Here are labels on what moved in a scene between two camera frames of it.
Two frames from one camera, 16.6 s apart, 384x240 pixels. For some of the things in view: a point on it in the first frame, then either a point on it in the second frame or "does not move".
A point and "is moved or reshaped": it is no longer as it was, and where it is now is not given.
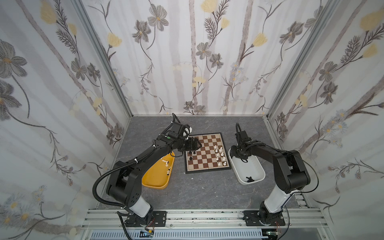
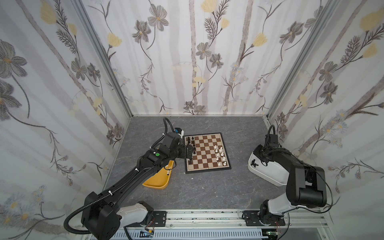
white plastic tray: [253, 168] is moved or reshaped
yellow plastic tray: [158, 175] does not move
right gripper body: [237, 151] → [255, 163]
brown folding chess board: [211, 156] does not move
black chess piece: [250, 179] → [253, 163]
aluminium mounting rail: [108, 219] does not move
